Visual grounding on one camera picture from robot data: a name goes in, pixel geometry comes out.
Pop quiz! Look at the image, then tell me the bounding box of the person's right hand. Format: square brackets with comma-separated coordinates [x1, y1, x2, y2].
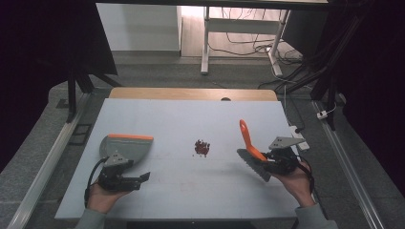
[270, 159, 317, 208]

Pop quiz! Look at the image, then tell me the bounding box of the wooden table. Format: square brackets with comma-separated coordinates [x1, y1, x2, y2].
[108, 87, 279, 102]

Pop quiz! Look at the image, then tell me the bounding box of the black metal stand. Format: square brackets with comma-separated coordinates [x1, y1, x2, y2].
[309, 12, 367, 132]
[65, 65, 123, 124]

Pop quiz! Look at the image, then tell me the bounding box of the white power strip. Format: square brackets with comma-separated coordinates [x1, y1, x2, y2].
[288, 125, 310, 152]

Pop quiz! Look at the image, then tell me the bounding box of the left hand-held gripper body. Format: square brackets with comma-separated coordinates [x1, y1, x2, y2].
[96, 153, 141, 193]

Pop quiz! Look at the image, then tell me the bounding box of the person's left hand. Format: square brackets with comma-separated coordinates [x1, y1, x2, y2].
[86, 180, 130, 215]

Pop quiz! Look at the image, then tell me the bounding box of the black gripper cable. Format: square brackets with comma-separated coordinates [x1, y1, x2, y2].
[295, 155, 317, 205]
[83, 156, 110, 208]

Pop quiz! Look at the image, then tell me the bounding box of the grey dustpan with orange edge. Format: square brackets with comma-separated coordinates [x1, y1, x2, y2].
[98, 134, 155, 165]

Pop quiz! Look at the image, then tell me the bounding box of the pile of red beans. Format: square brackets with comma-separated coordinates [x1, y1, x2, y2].
[192, 138, 211, 158]

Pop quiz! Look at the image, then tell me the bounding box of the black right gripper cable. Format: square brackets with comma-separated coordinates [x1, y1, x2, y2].
[295, 155, 317, 205]

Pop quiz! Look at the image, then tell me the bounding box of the aluminium floor rail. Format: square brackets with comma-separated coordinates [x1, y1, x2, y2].
[7, 92, 92, 229]
[310, 100, 386, 229]

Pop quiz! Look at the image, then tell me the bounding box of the white desk frame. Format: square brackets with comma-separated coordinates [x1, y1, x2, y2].
[200, 6, 291, 77]

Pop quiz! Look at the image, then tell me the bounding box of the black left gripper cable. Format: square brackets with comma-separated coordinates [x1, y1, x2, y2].
[83, 156, 110, 208]

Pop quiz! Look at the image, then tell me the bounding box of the pale blue table board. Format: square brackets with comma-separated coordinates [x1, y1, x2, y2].
[54, 97, 321, 221]

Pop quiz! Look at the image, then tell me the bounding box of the bundle of floor cables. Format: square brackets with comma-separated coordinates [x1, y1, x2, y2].
[208, 7, 319, 91]

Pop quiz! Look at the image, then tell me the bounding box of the grey brush with orange handle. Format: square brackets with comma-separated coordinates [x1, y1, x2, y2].
[236, 118, 272, 183]

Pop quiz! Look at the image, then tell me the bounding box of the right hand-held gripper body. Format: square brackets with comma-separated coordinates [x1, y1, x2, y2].
[263, 135, 306, 176]

